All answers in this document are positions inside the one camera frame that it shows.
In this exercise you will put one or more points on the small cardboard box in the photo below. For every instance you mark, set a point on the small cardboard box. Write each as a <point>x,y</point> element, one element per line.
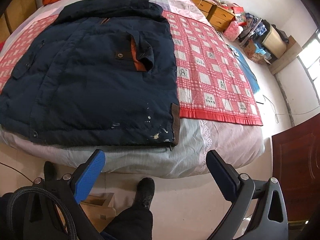
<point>98,205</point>

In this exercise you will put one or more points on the red gift box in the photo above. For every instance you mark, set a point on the red gift box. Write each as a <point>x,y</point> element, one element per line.
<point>238,10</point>

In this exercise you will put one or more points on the red checked mat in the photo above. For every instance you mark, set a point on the red checked mat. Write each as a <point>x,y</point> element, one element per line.
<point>212,80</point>

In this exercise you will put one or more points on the tan wooden board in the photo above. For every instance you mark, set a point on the tan wooden board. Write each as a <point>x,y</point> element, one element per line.
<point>285,58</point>

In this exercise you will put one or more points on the pink patterned bag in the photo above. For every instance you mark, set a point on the pink patterned bag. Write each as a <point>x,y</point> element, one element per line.
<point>231,31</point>

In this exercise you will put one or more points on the person's right leg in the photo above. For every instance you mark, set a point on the person's right leg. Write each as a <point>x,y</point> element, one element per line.
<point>130,222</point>

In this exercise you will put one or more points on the brown wooden door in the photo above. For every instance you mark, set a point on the brown wooden door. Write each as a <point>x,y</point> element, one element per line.
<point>297,167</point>

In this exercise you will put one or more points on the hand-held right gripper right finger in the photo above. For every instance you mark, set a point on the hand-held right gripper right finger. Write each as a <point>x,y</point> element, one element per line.
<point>221,177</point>

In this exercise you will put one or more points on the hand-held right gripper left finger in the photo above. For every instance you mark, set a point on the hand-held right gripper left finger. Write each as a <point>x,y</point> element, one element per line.
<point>91,177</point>

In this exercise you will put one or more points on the beige bin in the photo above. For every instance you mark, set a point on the beige bin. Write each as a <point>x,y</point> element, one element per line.
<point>275,38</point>

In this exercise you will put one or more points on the navy padded jacket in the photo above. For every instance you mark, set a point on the navy padded jacket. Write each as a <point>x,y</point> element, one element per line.
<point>87,80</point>

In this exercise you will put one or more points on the person's right shoe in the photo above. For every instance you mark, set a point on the person's right shoe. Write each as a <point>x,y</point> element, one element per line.
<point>146,190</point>

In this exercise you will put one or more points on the wooden nightstand with drawers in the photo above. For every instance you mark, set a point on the wooden nightstand with drawers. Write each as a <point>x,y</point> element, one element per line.
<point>217,17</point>

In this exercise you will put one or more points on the open cardboard box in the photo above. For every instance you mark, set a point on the open cardboard box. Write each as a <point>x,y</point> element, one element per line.
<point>252,48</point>

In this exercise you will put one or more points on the pile of colourful clothes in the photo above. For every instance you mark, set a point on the pile of colourful clothes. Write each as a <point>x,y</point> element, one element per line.
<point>252,22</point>

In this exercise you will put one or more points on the wooden wardrobe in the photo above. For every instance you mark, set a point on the wooden wardrobe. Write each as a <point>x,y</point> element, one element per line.
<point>18,7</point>

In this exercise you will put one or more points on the blue plastic sheet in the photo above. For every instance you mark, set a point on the blue plastic sheet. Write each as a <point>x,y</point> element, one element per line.
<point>246,65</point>

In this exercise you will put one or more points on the window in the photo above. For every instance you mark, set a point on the window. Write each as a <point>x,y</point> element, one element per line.
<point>312,60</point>

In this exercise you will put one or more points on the bed with patchwork quilt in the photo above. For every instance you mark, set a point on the bed with patchwork quilt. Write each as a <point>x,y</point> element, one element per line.
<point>175,152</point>

